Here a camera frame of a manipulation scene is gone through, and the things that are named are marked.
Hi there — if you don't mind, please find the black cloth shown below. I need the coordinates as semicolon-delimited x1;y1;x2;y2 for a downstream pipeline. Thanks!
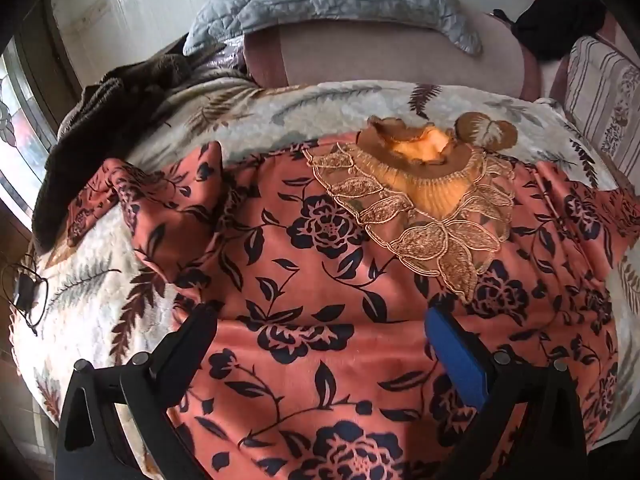
512;0;608;61

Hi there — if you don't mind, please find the striped cushion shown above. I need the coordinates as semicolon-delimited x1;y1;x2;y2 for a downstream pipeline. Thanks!
562;35;640;171

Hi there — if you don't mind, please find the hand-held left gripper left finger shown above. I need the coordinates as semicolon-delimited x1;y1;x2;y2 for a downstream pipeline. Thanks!
54;301;219;480

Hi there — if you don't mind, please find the stained glass window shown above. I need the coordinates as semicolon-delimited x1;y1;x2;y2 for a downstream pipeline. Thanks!
0;35;61;201

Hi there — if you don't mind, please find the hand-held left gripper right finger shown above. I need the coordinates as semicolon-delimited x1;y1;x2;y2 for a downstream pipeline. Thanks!
424;306;587;480

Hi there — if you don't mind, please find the orange floral garment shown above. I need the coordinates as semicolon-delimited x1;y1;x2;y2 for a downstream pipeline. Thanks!
65;115;640;480

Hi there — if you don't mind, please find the leaf print fleece blanket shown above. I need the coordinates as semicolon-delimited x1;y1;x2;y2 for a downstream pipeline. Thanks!
10;80;640;461

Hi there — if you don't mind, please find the dark brown knitted cloth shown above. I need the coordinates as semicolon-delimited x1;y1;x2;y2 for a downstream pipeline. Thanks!
32;52;211;251

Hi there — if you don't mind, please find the black cable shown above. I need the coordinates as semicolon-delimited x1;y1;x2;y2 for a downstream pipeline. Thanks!
0;255;51;337

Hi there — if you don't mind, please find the shiny purple cloth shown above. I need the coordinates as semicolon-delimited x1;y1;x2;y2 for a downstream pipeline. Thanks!
200;42;248;73

